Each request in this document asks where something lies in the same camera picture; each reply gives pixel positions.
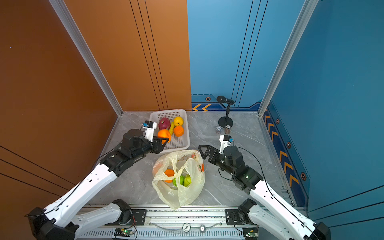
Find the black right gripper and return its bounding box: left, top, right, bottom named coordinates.
left=198, top=145, right=237, bottom=178

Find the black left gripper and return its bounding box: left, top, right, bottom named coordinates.
left=131, top=135, right=168, bottom=163

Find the orange fruit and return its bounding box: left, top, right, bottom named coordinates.
left=174, top=126, right=185, bottom=137
left=165, top=169, right=175, bottom=183
left=157, top=129, right=172, bottom=143

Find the yellow banana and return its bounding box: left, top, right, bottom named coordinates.
left=169, top=122, right=175, bottom=135

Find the pink dragon fruit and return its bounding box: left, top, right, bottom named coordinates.
left=158, top=118, right=171, bottom=130

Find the yellow lemon fruit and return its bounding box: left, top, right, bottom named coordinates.
left=173, top=117, right=184, bottom=127

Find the translucent printed plastic bag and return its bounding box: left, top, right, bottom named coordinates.
left=152, top=150, right=205, bottom=210

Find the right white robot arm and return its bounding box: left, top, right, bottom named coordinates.
left=199, top=145, right=331, bottom=240

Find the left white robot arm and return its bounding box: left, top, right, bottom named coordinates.
left=26, top=128, right=169, bottom=240

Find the green pear fruit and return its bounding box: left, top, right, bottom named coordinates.
left=173, top=175, right=185, bottom=187

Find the white perforated plastic basket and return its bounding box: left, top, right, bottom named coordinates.
left=149, top=109, right=190, bottom=153

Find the orange grey poker chip stack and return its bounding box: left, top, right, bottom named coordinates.
left=225, top=125, right=232, bottom=135

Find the black microphone stand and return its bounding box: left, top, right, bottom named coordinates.
left=217, top=96, right=235, bottom=129

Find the green circuit board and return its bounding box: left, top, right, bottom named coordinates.
left=114, top=228, right=136, bottom=238

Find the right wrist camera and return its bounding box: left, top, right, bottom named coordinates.
left=219, top=135, right=234, bottom=154

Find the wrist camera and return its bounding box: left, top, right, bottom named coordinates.
left=143, top=121, right=157, bottom=142
left=219, top=135, right=234, bottom=154

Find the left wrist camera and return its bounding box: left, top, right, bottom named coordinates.
left=143, top=121, right=157, bottom=142

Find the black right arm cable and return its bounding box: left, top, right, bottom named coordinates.
left=217, top=146, right=322, bottom=240

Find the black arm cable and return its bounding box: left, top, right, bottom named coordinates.
left=217, top=146, right=322, bottom=240
left=25, top=143, right=124, bottom=218

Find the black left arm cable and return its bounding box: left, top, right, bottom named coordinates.
left=25, top=143, right=124, bottom=218

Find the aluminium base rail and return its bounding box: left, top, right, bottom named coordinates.
left=79, top=205, right=279, bottom=240

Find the small black box on rail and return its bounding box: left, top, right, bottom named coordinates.
left=242, top=228, right=259, bottom=240

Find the aluminium corner post left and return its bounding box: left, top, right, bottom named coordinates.
left=49, top=0, right=123, bottom=117

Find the aluminium corner post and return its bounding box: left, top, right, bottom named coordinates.
left=258, top=0, right=319, bottom=117
left=49, top=0, right=123, bottom=117

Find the aluminium corner post right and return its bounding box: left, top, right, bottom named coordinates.
left=258, top=0, right=319, bottom=117

